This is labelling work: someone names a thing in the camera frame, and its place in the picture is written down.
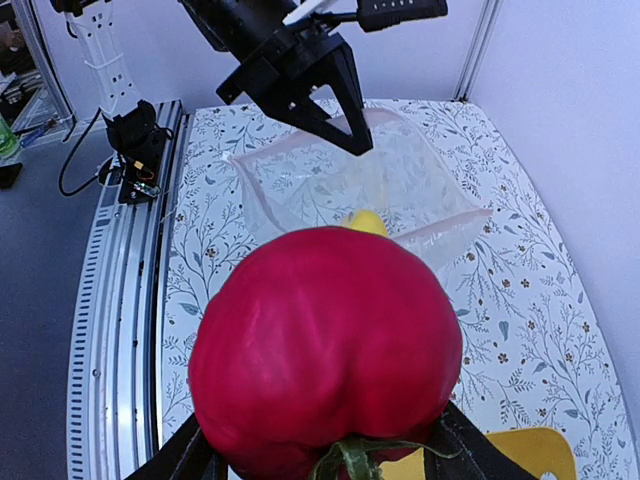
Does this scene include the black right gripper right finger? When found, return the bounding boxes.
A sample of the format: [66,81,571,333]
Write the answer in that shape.
[424,402,534,480]

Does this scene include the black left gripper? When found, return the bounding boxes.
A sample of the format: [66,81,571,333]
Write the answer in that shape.
[182,1,373,155]

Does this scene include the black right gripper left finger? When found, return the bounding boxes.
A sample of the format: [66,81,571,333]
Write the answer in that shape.
[126,414,220,480]

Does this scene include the clear zip top bag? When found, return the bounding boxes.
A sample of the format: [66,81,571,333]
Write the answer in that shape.
[227,108,492,270]

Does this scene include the yellow toy lemon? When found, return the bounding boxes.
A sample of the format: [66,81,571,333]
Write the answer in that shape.
[341,210,389,238]

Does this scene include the red toy bell pepper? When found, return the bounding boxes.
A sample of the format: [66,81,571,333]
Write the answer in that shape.
[188,227,463,479]

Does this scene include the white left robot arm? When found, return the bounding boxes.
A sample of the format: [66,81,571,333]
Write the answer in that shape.
[52,1,373,155]

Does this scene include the yellow plastic basket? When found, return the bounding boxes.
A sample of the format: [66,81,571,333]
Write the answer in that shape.
[381,427,578,479]

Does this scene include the floral patterned table mat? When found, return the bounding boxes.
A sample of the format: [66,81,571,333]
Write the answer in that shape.
[157,100,639,479]

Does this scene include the aluminium front rail base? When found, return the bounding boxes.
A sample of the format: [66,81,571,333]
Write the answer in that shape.
[66,100,191,479]

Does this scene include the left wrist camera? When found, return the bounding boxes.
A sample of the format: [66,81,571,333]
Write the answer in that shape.
[356,0,448,32]

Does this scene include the right aluminium corner post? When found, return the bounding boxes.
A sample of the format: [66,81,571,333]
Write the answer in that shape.
[453,0,503,102]

